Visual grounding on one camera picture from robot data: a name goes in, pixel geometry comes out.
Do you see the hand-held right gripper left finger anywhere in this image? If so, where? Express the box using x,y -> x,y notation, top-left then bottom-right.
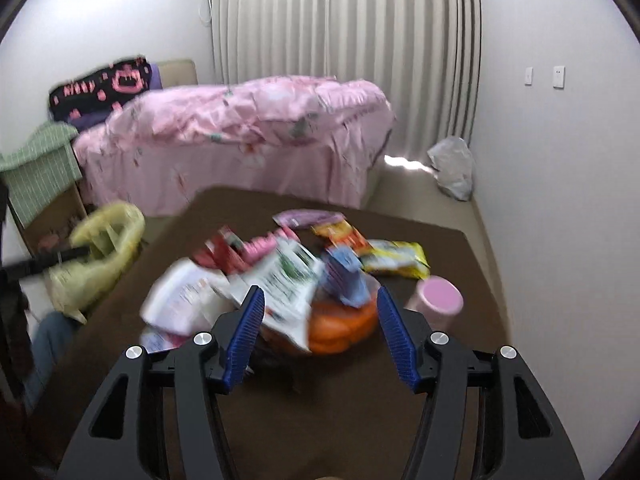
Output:
57,285 -> 266,480

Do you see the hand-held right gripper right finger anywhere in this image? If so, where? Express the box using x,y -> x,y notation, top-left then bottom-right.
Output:
376,286 -> 586,480

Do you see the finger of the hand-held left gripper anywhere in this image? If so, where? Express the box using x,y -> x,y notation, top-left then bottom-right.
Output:
0,244 -> 96,283

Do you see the yellow plastic bag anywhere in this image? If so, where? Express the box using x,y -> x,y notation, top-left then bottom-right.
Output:
47,201 -> 147,323

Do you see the yellow snack wrapper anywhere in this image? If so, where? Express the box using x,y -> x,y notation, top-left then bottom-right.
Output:
360,240 -> 431,281

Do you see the pink cartoon tissue packet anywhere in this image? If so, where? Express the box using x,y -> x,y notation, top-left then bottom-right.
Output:
240,227 -> 301,263

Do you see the cardboard box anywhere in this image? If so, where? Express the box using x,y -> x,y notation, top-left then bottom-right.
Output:
22,180 -> 88,256

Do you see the orange snack bag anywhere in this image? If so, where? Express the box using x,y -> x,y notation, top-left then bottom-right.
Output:
260,272 -> 378,356

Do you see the pink cup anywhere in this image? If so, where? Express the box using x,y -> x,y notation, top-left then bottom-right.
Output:
404,276 -> 464,328

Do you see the white green wrapper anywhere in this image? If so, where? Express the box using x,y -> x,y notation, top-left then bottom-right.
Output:
227,237 -> 326,351

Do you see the white packet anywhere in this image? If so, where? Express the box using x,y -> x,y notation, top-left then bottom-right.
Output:
140,258 -> 236,336

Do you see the person's leg in jeans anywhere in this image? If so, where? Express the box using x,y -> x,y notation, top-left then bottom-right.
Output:
22,310 -> 81,411

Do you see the blue packet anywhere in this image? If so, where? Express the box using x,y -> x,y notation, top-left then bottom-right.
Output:
322,246 -> 378,308

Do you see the red snack wrapper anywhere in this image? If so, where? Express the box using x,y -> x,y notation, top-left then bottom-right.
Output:
192,227 -> 251,273

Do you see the green striped box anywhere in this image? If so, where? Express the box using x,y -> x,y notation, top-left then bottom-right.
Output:
0,121 -> 83,228

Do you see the orange snack wrapper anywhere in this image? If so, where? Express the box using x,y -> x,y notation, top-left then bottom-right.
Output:
311,220 -> 371,256

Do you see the purple snack wrapper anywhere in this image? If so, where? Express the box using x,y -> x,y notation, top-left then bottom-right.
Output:
272,208 -> 347,231

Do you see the pink bed sheet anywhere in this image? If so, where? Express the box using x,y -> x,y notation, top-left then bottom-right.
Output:
72,125 -> 391,218

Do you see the black pink Kitty pillow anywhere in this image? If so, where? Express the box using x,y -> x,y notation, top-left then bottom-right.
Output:
48,56 -> 153,123

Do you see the white plastic bag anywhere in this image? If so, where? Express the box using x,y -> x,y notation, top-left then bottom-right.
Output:
426,136 -> 476,202

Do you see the pink floral quilt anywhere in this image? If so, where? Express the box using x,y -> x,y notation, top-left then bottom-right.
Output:
105,75 -> 396,153

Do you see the beige headboard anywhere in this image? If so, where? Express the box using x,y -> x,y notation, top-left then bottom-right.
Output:
157,58 -> 199,88

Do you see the striped white curtain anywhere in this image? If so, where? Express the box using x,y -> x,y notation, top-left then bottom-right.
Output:
210,0 -> 482,161

